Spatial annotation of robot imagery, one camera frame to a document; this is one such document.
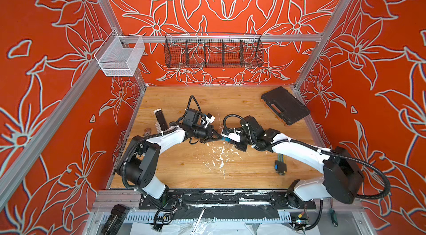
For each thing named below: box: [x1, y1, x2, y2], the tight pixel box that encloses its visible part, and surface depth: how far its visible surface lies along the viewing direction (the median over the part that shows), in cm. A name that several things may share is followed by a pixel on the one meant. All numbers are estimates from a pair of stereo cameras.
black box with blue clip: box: [274, 160, 287, 176], surface depth 83 cm
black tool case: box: [260, 86, 311, 126], surface depth 103 cm
